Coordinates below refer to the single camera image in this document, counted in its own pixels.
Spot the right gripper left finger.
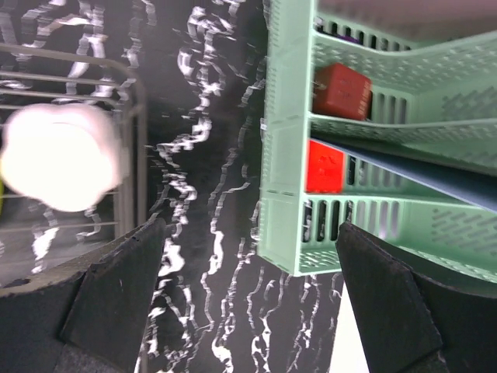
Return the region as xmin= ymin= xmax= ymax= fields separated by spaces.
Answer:
xmin=1 ymin=218 xmax=166 ymax=372

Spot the wire dish rack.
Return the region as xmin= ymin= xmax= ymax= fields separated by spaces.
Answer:
xmin=0 ymin=42 xmax=148 ymax=373

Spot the patterned bowl green outside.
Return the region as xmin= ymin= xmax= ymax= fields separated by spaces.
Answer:
xmin=0 ymin=179 xmax=5 ymax=213

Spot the green file organizer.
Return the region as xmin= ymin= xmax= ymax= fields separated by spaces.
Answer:
xmin=257 ymin=1 xmax=496 ymax=282

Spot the white square bowl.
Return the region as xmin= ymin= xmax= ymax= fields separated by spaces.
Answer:
xmin=1 ymin=103 xmax=130 ymax=212

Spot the red cube back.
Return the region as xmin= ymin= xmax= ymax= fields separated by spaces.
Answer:
xmin=312 ymin=63 xmax=371 ymax=120

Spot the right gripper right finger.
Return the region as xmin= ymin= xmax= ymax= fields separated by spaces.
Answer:
xmin=336 ymin=223 xmax=496 ymax=372

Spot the red cube front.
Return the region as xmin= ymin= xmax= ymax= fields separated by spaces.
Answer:
xmin=305 ymin=140 xmax=345 ymax=193

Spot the blue clipboard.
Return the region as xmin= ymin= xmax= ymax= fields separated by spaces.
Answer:
xmin=311 ymin=134 xmax=496 ymax=212

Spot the pink clipboard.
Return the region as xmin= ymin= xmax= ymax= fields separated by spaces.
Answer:
xmin=318 ymin=0 xmax=496 ymax=41

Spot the marble patterned table mat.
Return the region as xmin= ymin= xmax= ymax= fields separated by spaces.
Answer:
xmin=1 ymin=1 xmax=343 ymax=372

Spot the red cube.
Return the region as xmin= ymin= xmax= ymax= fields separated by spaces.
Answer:
xmin=305 ymin=140 xmax=345 ymax=193
xmin=312 ymin=63 xmax=371 ymax=120

